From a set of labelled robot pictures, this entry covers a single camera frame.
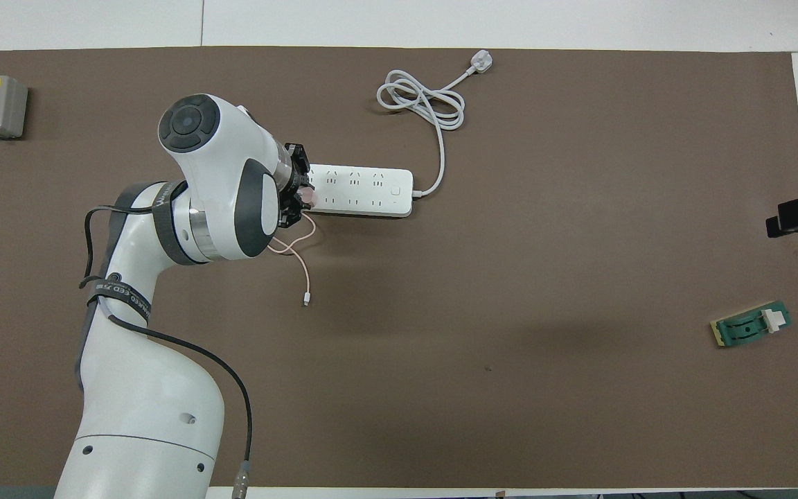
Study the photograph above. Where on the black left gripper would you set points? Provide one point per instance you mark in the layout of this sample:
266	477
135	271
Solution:
289	181

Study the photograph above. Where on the pink charger block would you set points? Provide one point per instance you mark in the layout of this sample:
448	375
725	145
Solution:
308	197

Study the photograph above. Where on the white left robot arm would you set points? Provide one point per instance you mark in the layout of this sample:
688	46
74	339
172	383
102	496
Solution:
149	388

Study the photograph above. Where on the white power strip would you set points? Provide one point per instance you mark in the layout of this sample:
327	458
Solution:
364	190

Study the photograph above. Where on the brown table mat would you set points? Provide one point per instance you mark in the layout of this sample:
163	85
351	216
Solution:
510	416

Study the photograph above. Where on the green knife switch block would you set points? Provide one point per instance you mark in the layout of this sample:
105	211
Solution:
745	327

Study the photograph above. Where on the grey on-off switch box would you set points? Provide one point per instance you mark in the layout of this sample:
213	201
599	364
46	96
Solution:
1	104

